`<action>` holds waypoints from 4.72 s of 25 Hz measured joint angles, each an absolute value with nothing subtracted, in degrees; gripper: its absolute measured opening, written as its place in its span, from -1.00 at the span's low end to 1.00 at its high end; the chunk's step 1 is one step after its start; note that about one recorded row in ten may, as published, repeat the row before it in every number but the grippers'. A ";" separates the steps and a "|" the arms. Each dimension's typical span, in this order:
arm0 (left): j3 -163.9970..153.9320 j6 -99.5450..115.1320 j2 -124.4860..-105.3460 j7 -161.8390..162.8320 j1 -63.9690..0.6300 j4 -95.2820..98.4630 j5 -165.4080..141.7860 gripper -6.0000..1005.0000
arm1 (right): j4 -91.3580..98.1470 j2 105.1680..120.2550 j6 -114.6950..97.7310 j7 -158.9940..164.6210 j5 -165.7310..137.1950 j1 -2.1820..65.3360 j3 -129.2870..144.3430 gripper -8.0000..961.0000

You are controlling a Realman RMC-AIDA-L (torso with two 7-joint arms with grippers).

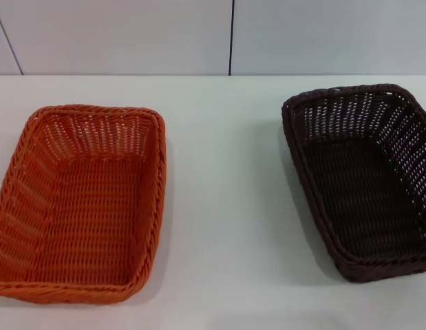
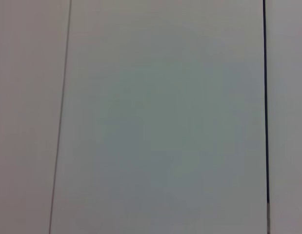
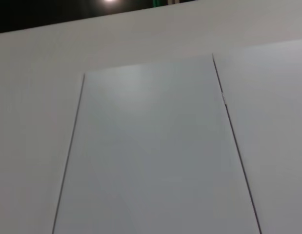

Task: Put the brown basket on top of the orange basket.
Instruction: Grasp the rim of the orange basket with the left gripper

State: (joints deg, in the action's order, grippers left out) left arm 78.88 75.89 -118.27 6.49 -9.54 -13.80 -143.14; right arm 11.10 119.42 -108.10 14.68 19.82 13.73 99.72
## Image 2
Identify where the small white panel seam clip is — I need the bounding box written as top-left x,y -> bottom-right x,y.
266,202 -> 272,234

